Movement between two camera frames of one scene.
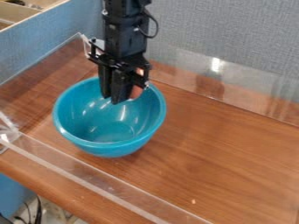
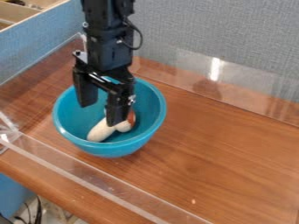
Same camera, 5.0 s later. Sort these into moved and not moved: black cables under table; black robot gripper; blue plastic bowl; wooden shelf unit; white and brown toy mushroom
Moved: white and brown toy mushroom; black robot gripper
Not moved: wooden shelf unit; black cables under table; blue plastic bowl
